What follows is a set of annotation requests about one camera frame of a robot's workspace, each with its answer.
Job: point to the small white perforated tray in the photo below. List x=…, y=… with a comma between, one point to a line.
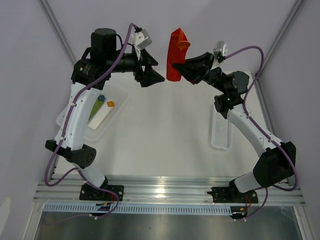
x=221, y=132

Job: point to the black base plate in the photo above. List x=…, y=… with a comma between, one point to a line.
x=232, y=195
x=89, y=193

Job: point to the red paper napkin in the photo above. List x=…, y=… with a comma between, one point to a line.
x=174, y=55

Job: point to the orange plastic spoon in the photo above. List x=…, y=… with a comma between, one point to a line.
x=184, y=44

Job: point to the aluminium frame post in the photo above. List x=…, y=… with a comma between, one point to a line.
x=283, y=31
x=58, y=31

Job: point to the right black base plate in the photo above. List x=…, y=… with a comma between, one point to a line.
x=232, y=195

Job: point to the right aluminium frame post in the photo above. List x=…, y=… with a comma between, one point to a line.
x=283, y=31

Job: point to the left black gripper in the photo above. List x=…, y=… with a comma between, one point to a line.
x=149, y=76

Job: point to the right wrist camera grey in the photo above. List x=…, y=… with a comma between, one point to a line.
x=220, y=50

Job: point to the white slotted cable duct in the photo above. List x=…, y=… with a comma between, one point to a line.
x=122, y=208

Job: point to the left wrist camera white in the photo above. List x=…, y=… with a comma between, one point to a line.
x=140, y=41

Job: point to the green rolled napkin bundle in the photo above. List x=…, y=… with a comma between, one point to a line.
x=98, y=103

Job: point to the aluminium mounting rail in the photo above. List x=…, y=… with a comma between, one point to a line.
x=164, y=190

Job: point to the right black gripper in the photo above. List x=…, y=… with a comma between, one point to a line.
x=197, y=69

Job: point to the left aluminium frame post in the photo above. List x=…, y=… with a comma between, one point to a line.
x=58, y=31

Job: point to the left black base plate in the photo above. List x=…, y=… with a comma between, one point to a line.
x=89, y=193

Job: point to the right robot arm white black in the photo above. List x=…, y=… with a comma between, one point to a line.
x=276, y=158

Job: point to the large white plastic basket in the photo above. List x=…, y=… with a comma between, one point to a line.
x=110, y=110

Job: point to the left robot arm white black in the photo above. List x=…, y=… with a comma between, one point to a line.
x=88, y=79

